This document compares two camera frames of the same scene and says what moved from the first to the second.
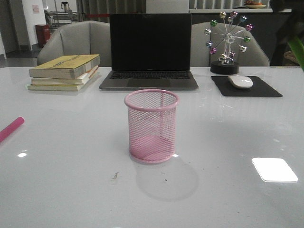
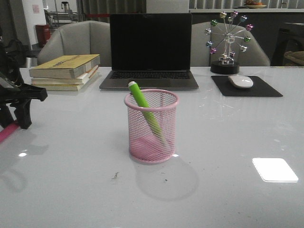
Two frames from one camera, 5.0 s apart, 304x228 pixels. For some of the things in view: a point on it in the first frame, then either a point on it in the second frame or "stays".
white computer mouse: [241, 81] stays
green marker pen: [298, 48] -> [146, 109]
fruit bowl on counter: [253, 4] stays
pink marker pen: [10, 128] stays
